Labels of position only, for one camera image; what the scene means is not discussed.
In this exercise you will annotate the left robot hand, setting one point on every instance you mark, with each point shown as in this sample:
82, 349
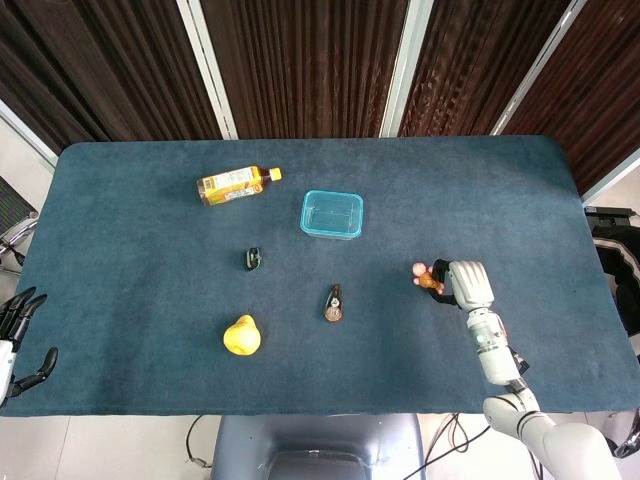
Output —
22, 307

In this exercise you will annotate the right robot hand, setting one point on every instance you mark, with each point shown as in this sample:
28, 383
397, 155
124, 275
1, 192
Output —
470, 287

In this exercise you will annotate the small pink orange toy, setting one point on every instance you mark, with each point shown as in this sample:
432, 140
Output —
424, 280

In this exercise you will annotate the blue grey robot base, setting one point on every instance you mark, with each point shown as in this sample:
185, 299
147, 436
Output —
320, 445

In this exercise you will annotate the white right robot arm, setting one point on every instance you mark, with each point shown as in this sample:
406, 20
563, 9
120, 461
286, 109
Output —
492, 360

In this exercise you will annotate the small brown black object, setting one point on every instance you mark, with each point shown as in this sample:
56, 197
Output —
332, 312

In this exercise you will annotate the yellow pear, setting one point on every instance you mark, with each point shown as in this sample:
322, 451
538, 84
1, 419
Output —
242, 337

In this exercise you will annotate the black mesh office chair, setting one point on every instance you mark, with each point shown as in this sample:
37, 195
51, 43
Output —
12, 205

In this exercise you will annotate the blue table cloth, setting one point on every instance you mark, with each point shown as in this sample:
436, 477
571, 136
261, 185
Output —
150, 300

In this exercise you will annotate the black equipment stand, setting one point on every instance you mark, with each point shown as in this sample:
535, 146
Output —
607, 216

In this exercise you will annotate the clear container with blue rim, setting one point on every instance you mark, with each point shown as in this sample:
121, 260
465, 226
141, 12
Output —
330, 216

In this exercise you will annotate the black plastic bag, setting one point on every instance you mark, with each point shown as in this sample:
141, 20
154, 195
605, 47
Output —
631, 440

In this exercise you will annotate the brown pleated screen panel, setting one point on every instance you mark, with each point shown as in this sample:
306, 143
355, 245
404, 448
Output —
475, 60
600, 75
100, 60
310, 60

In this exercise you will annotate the yellow label tea bottle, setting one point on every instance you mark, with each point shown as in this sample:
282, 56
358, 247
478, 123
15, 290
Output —
230, 186

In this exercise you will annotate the white screen frame post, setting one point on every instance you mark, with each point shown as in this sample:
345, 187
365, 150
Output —
535, 75
212, 80
401, 75

